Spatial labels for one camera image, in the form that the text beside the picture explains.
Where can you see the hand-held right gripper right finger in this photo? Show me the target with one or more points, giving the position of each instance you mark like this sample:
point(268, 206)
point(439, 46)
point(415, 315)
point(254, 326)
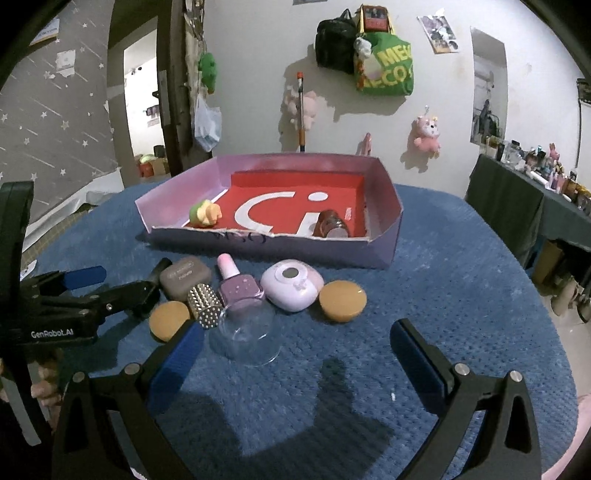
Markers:
point(415, 364)

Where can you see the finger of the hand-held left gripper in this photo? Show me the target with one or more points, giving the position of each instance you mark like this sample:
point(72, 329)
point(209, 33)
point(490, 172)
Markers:
point(124, 295)
point(85, 276)

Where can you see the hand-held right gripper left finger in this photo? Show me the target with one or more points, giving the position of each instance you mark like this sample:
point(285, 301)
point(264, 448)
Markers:
point(178, 364)

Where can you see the orange round cap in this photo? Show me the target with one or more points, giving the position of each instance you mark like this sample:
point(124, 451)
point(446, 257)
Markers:
point(342, 301)
point(167, 321)

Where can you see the grey rounded case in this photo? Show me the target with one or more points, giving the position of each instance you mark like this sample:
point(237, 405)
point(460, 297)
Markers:
point(184, 279)

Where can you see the silver studded cap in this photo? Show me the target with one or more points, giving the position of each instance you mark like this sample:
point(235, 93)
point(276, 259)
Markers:
point(204, 304)

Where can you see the clear glass cup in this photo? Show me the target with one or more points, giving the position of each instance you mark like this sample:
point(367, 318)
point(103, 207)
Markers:
point(244, 337)

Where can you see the purple nail polish bottle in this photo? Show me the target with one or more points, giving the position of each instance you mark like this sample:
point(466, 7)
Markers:
point(240, 293)

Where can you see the purple cardboard box tray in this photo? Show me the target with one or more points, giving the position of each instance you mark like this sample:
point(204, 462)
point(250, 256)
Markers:
point(184, 184)

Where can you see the pink round device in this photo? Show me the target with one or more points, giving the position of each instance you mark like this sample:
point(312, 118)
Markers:
point(291, 286)

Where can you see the person's left hand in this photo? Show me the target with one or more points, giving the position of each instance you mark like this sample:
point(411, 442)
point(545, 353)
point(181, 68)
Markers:
point(45, 390)

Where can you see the yellow green toy figure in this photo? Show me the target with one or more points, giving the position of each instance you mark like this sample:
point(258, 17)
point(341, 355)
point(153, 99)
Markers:
point(205, 213)

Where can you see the brown glass jar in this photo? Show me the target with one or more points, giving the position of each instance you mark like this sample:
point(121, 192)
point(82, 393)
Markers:
point(330, 225)

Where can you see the beige shoe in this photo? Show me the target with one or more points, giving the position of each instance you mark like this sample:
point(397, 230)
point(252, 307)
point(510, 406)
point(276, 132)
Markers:
point(565, 297)

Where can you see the dark green covered table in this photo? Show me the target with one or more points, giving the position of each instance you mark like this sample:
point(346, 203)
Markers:
point(508, 207)

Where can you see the clear plastic bag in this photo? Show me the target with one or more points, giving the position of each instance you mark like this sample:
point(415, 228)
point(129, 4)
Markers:
point(207, 124)

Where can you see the red printed cardboard sheet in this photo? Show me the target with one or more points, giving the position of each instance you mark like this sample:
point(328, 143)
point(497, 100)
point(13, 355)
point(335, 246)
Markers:
point(286, 184)

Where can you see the dark wooden door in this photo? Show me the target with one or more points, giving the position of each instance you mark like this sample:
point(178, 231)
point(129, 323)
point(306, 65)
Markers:
point(178, 92)

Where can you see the pink hanging item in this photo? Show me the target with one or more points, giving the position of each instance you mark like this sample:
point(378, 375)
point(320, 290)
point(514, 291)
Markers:
point(365, 145)

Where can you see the pink bear plush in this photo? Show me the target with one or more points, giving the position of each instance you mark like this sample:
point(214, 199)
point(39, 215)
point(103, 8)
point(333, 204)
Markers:
point(427, 131)

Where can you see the green plush toy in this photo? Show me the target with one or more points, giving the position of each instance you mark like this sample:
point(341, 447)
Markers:
point(207, 69)

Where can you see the row of small bottles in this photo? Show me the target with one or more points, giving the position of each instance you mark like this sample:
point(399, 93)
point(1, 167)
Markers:
point(545, 161)

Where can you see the pink pig plush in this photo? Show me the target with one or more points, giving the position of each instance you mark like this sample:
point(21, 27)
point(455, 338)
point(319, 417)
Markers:
point(310, 108)

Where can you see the green tote bag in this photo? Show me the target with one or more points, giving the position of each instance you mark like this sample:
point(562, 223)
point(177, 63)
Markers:
point(388, 69)

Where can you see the black backpack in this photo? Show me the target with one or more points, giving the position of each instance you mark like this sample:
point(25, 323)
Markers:
point(334, 44)

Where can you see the white wall sticker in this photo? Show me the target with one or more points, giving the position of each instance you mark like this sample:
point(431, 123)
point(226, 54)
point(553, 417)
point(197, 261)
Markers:
point(65, 62)

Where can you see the paper sheet on wall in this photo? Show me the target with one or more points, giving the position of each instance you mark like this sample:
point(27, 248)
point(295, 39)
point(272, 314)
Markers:
point(45, 31)

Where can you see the wall mirror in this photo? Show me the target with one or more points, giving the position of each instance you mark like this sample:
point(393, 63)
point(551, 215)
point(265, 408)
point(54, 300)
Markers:
point(489, 83)

